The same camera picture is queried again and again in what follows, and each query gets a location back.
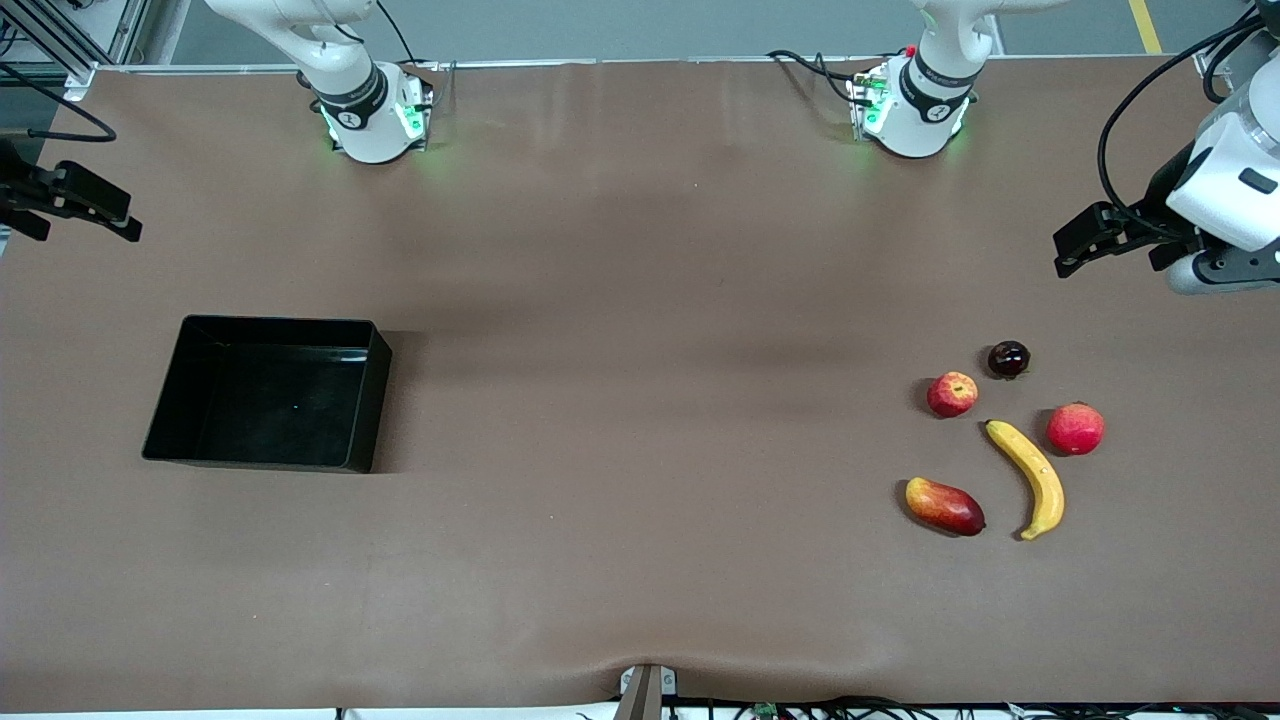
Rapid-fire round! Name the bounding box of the round red apple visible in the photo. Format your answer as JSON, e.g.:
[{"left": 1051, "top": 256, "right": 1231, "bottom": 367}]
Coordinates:
[{"left": 1046, "top": 401, "right": 1107, "bottom": 457}]

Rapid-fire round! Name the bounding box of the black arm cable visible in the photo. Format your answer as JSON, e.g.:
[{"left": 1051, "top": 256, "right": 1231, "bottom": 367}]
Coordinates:
[
  {"left": 0, "top": 62, "right": 118, "bottom": 143},
  {"left": 1097, "top": 8, "right": 1280, "bottom": 243}
]

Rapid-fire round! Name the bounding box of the yellow banana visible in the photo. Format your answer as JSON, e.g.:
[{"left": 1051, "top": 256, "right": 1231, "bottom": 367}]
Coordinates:
[{"left": 985, "top": 419, "right": 1066, "bottom": 542}]

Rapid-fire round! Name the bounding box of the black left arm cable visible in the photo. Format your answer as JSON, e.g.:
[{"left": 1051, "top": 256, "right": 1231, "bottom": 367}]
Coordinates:
[{"left": 1097, "top": 8, "right": 1280, "bottom": 243}]

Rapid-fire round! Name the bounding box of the red yellow mango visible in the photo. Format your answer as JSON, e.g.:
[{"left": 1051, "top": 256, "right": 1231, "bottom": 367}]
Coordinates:
[{"left": 905, "top": 476, "right": 987, "bottom": 538}]

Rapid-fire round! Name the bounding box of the brown table mat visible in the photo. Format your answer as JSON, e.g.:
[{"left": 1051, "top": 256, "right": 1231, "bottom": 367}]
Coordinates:
[{"left": 0, "top": 55, "right": 1280, "bottom": 713}]

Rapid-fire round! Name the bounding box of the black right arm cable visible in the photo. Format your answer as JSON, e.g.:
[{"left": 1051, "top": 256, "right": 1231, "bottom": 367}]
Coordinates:
[{"left": 0, "top": 62, "right": 118, "bottom": 143}]

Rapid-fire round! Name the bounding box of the black base cable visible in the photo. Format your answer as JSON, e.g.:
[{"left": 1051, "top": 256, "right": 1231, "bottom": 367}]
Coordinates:
[
  {"left": 372, "top": 0, "right": 441, "bottom": 71},
  {"left": 768, "top": 48, "right": 876, "bottom": 106}
]

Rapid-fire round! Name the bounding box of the aluminium frame profile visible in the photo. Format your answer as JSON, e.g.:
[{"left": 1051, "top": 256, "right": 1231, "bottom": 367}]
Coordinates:
[
  {"left": 0, "top": 0, "right": 151, "bottom": 101},
  {"left": 1193, "top": 20, "right": 1263, "bottom": 79}
]

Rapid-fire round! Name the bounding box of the black left base cable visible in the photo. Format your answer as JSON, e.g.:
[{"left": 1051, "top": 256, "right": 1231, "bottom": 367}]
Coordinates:
[{"left": 768, "top": 48, "right": 876, "bottom": 106}]

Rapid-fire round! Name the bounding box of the black right base cable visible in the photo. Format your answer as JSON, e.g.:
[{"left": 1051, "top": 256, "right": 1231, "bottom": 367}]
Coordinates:
[{"left": 372, "top": 0, "right": 441, "bottom": 71}]

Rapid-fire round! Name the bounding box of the red yellow apple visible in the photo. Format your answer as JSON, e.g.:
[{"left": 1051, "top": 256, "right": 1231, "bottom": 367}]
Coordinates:
[{"left": 927, "top": 371, "right": 980, "bottom": 419}]

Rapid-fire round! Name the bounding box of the black plastic box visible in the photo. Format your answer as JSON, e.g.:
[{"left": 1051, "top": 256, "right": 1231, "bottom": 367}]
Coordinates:
[{"left": 142, "top": 315, "right": 393, "bottom": 474}]

